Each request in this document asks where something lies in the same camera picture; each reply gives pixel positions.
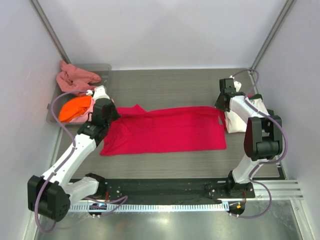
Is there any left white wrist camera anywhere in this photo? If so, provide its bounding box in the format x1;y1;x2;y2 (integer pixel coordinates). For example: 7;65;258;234
86;85;111;101

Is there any right aluminium frame post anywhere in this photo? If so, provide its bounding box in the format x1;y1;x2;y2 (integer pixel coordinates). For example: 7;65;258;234
251;0;296;69

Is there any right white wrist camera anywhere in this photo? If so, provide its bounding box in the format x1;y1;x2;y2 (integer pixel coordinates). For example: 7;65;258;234
230;75;242;92

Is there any salmon pink shirt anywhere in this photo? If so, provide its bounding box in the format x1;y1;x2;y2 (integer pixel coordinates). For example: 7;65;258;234
56;60;101;96

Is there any light pink shirt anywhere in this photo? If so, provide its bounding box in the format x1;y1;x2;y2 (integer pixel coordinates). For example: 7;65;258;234
70;98;96;123

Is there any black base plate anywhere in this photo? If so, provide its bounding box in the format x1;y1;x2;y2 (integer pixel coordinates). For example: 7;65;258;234
67;177;256;201

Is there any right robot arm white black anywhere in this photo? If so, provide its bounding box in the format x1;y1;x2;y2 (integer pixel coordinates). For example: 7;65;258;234
215;77;283;198

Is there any aluminium rail front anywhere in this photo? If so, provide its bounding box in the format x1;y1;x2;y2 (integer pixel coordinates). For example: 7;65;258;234
253;180;304;201

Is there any slotted white cable duct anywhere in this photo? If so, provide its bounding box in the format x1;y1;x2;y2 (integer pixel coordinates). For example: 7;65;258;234
68;201;229;214

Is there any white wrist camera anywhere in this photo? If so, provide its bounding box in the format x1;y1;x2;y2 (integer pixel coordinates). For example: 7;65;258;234
230;75;242;92
86;85;111;101

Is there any clear plastic bin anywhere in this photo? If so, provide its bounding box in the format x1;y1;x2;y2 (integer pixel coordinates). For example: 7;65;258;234
46;60;112;124

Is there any left aluminium frame post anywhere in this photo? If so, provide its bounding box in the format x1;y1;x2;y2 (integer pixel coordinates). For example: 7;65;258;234
29;0;71;64

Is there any dark green folded t-shirt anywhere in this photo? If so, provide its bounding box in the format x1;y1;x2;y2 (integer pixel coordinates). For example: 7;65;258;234
249;94;263;100

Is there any orange shirt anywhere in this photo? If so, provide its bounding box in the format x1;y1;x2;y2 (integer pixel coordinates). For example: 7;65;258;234
58;96;92;123

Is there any aluminium frame post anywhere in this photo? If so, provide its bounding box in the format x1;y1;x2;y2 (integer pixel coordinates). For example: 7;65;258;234
29;0;71;64
251;0;296;69

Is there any crimson red polo shirt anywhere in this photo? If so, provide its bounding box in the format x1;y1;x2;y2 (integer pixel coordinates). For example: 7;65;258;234
100;104;227;156

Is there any white printed folded t-shirt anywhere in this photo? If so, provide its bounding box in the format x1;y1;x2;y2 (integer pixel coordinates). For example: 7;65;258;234
224;98;268;134

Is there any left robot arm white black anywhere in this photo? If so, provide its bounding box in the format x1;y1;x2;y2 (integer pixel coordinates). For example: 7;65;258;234
27;98;120;222

